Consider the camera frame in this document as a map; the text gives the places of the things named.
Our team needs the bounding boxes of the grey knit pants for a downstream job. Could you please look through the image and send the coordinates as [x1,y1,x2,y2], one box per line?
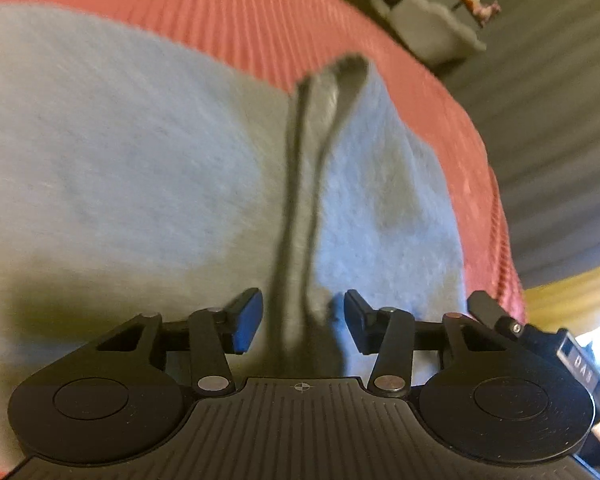
[0,3,465,469]

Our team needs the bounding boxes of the pink ribbed bedspread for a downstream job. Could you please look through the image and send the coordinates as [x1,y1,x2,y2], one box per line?
[0,0,524,318]

